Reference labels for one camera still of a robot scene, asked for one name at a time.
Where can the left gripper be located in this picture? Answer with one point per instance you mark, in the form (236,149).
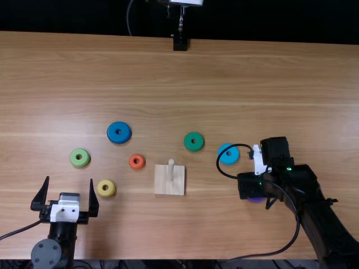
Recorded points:
(45,215)

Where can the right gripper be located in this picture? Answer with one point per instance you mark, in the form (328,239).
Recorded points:
(251,187)

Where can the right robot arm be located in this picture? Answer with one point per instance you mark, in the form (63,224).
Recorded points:
(322,224)

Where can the wooden peg base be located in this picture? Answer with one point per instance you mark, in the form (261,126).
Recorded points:
(162,182)

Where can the black clamp stand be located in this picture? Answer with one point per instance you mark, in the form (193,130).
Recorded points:
(179,45)

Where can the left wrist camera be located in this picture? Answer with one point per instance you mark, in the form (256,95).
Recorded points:
(64,213)

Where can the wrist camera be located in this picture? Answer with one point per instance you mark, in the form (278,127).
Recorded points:
(259,165)
(64,213)

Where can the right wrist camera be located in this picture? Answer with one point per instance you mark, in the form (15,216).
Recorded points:
(259,165)

